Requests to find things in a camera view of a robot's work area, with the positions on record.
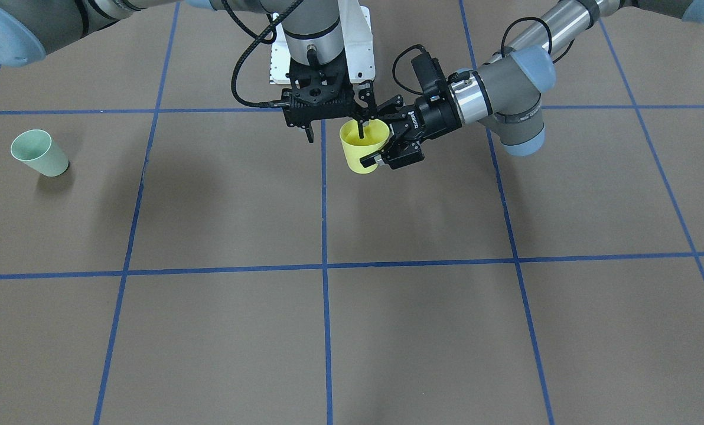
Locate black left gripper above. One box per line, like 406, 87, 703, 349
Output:
359, 93, 463, 171

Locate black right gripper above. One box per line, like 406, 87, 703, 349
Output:
281, 59, 379, 143

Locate yellow plastic cup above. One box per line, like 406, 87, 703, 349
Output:
339, 119, 390, 174

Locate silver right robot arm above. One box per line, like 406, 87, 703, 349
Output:
0, 1, 378, 142

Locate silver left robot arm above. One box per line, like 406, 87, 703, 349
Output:
340, 1, 704, 173

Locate green plastic cup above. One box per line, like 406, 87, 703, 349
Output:
10, 129, 70, 178

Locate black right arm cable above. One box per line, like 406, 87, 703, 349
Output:
231, 0, 305, 110

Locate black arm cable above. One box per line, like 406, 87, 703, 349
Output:
231, 0, 305, 110
392, 17, 577, 95

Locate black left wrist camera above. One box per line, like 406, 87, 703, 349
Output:
410, 51, 448, 99

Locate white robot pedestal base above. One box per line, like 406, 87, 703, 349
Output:
269, 1, 376, 84

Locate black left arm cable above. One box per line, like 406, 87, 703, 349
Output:
392, 17, 577, 95

